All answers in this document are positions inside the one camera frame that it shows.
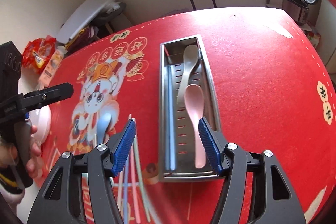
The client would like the beige chopstick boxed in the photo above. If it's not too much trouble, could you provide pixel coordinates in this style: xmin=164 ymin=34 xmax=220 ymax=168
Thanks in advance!
xmin=117 ymin=170 xmax=123 ymax=211

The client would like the white folded board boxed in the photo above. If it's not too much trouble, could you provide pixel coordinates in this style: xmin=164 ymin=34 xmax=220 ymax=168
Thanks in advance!
xmin=56 ymin=0 xmax=120 ymax=44

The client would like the white plastic lidded box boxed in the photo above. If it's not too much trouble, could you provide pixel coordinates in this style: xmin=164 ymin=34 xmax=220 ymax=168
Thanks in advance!
xmin=29 ymin=106 xmax=51 ymax=144

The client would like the blue chopstick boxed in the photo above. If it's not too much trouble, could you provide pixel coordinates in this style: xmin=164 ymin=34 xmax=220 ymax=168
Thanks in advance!
xmin=165 ymin=65 xmax=176 ymax=172
xmin=123 ymin=158 xmax=129 ymax=224

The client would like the pink chopstick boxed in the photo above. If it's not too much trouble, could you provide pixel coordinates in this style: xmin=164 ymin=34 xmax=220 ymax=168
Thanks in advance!
xmin=127 ymin=113 xmax=141 ymax=224

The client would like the green chopstick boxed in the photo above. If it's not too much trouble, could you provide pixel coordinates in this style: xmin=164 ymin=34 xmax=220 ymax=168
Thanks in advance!
xmin=131 ymin=117 xmax=153 ymax=224

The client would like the stainless steel utensil tray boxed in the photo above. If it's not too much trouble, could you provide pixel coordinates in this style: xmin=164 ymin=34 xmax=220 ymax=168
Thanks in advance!
xmin=158 ymin=34 xmax=223 ymax=183

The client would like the steel rice cooker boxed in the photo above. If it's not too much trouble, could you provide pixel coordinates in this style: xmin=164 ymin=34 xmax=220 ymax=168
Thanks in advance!
xmin=281 ymin=0 xmax=318 ymax=26

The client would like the person's left hand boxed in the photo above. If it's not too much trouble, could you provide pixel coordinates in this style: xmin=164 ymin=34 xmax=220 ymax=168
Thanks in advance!
xmin=0 ymin=124 xmax=43 ymax=179

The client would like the pale snack packet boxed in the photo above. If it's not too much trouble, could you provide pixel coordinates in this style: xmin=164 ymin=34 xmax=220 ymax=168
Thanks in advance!
xmin=38 ymin=46 xmax=67 ymax=90

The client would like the light blue plastic spoon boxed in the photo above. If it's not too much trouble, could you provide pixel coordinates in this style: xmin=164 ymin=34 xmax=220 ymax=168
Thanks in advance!
xmin=96 ymin=113 xmax=112 ymax=145

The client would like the blue chopstick in tray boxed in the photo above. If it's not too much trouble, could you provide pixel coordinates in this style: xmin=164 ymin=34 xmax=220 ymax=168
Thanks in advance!
xmin=165 ymin=65 xmax=176 ymax=172

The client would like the red printed table mat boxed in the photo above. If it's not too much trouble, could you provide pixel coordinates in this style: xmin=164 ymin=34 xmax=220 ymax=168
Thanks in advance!
xmin=38 ymin=7 xmax=335 ymax=223

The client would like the red snack bag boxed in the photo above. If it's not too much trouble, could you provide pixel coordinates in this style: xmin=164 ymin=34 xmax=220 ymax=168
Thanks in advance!
xmin=22 ymin=35 xmax=56 ymax=75

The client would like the pink plastic spoon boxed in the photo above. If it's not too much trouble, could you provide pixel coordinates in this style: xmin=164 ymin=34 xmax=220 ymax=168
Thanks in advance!
xmin=185 ymin=84 xmax=206 ymax=169

